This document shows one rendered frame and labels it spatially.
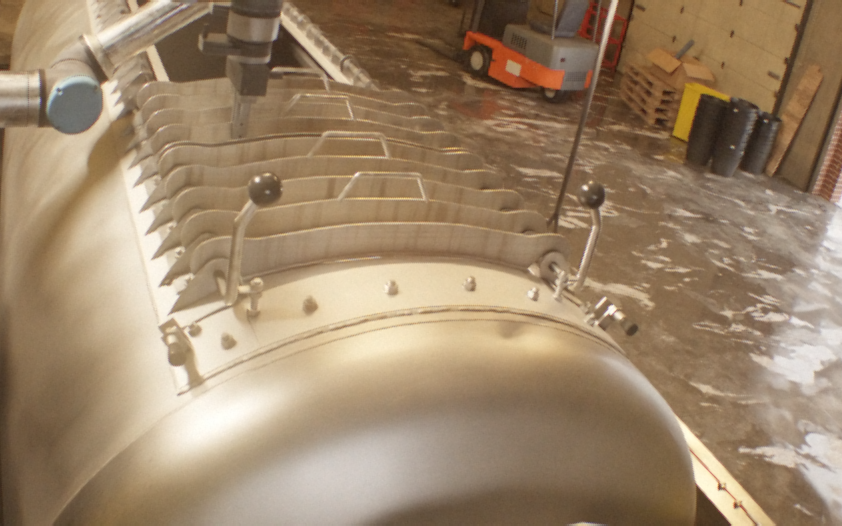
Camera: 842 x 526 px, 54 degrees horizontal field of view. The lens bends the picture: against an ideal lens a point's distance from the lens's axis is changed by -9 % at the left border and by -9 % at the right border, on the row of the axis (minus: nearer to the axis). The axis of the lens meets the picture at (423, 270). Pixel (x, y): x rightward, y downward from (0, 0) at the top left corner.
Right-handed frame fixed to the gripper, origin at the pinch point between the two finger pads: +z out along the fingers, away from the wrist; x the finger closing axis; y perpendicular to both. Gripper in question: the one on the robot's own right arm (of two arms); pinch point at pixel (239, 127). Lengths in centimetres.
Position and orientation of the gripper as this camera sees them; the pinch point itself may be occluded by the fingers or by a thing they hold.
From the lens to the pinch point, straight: 164.9
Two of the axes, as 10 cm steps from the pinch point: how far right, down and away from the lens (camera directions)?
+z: -2.0, 8.7, 4.6
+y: 9.0, -0.2, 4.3
